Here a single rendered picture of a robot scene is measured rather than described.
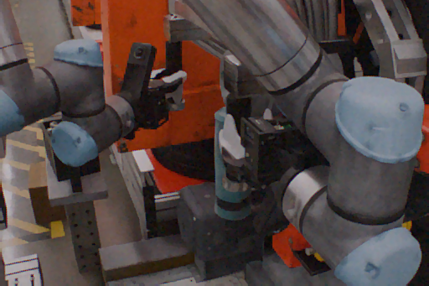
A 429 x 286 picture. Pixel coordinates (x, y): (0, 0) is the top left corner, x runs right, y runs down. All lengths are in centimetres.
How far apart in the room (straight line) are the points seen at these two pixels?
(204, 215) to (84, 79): 67
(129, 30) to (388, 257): 96
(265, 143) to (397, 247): 22
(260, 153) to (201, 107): 81
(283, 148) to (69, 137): 33
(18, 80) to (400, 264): 50
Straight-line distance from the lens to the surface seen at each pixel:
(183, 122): 134
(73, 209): 156
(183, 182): 166
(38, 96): 64
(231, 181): 70
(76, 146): 71
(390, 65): 68
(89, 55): 69
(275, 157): 55
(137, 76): 85
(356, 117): 36
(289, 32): 44
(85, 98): 71
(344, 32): 95
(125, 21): 121
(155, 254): 155
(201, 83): 134
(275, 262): 138
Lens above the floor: 113
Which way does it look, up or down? 24 degrees down
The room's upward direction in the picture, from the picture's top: straight up
